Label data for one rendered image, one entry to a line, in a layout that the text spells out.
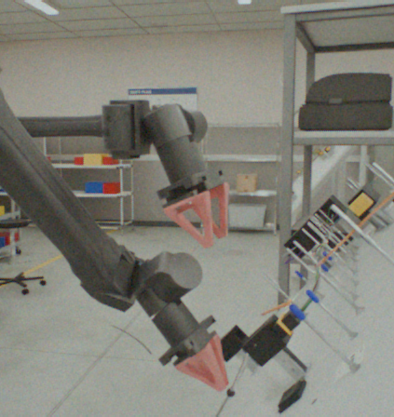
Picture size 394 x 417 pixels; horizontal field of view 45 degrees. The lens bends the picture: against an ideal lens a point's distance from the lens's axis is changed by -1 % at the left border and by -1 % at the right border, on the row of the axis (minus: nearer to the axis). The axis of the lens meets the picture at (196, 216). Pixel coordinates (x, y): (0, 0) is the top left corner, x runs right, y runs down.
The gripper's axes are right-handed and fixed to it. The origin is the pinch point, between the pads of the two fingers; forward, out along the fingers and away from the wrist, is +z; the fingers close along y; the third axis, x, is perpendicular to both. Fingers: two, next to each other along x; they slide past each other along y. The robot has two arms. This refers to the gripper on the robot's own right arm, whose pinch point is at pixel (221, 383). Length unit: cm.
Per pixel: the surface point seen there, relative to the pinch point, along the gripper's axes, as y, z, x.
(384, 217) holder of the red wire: 57, 0, -25
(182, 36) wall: 704, -345, 162
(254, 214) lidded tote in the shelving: 661, -34, 238
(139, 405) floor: 137, 23, 155
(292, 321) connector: -0.9, -2.7, -16.6
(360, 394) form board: -18.2, 2.9, -25.9
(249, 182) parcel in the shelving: 661, -79, 212
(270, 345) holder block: -1.8, -1.6, -12.0
